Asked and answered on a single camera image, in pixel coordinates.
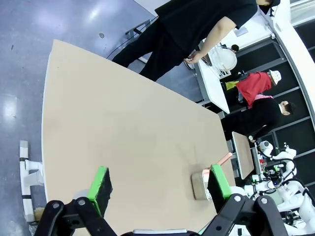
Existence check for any person's left forearm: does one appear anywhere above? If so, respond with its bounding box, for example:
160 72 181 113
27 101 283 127
198 31 222 56

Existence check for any person in red shirt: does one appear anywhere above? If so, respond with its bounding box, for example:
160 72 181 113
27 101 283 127
235 69 283 109

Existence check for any person in black T-shirt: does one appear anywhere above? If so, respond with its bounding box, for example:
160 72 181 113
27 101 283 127
112 0 281 82

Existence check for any white humanoid robot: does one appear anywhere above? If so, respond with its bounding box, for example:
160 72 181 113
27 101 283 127
243 172 315 234
255 140 298 173

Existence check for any small brown top table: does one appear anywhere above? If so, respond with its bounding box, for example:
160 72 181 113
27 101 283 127
231 131 255 180

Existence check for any white wire dish rack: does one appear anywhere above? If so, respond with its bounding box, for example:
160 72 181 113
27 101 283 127
208 45 237 77

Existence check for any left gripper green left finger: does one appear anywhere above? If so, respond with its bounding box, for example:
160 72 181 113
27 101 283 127
34 166 119 236

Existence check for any pink handled lint roller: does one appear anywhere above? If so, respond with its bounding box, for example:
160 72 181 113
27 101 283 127
202 152 233 184

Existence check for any person in black clothes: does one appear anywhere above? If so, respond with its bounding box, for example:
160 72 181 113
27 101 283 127
221 97 296 141

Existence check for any white side table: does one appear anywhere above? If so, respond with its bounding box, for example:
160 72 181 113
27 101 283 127
194 58 231 115

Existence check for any person's left hand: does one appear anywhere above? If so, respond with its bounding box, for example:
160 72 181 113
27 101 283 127
184 50 205 65

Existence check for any rectangular steel container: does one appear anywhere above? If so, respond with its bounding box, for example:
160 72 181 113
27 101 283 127
190 167 215 201

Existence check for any large white plate in rack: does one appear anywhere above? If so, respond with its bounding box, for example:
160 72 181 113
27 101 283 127
220 49 238 72

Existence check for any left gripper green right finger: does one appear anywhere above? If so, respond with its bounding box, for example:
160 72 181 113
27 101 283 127
198 164 288 236

